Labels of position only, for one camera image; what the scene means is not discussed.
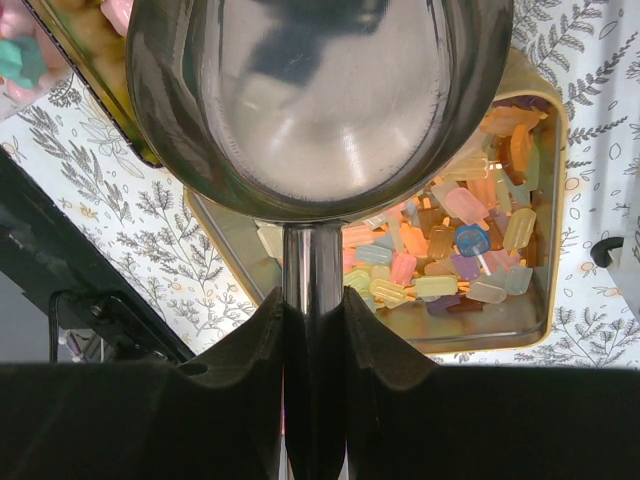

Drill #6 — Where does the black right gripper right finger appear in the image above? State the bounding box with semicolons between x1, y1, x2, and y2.
343;290;639;479

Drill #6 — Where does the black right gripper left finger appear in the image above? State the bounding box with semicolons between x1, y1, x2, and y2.
1;290;283;479

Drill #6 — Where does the gold tin of candies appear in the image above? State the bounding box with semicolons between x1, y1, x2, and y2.
182;47;571;357

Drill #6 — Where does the metal scoop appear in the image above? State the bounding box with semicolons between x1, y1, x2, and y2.
126;1;514;479

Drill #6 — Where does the star candy tin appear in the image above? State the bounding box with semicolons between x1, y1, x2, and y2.
1;1;161;168

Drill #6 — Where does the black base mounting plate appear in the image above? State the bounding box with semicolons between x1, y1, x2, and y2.
1;153;194;364

